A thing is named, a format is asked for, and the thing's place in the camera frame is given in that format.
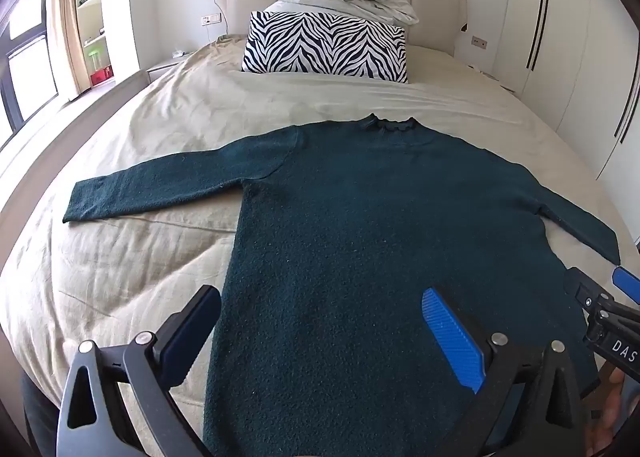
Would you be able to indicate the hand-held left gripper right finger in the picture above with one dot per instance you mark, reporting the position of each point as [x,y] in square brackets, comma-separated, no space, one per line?
[452,337]

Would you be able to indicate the black framed window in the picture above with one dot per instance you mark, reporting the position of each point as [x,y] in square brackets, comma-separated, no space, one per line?
[25,52]

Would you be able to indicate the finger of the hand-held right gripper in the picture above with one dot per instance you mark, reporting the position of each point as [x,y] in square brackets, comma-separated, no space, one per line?
[587,289]
[627,284]

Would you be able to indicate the zebra print pillow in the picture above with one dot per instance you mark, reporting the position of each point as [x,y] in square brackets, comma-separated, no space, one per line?
[325,47]

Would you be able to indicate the white shelf unit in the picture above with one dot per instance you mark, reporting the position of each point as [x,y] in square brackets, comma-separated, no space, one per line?
[95,12]

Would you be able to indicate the white wall socket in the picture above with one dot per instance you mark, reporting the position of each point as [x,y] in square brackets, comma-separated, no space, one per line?
[211,19]
[479,41]

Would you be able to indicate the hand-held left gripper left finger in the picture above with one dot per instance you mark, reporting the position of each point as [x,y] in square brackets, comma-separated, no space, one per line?
[192,332]

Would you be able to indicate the dark teal knit sweater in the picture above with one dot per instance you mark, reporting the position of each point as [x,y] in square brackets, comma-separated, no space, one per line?
[350,237]

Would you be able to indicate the beige bed sheet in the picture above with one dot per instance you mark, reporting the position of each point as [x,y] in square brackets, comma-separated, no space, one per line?
[200,102]

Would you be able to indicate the person's right hand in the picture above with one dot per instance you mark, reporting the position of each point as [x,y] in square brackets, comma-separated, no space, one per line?
[611,412]

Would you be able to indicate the white nightstand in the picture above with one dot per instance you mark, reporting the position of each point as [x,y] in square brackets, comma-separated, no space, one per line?
[165,68]

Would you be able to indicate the beige striped curtain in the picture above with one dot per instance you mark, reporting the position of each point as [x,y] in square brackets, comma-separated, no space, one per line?
[65,27]

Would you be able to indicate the red box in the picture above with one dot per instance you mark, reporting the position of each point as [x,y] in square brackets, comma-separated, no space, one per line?
[101,76]

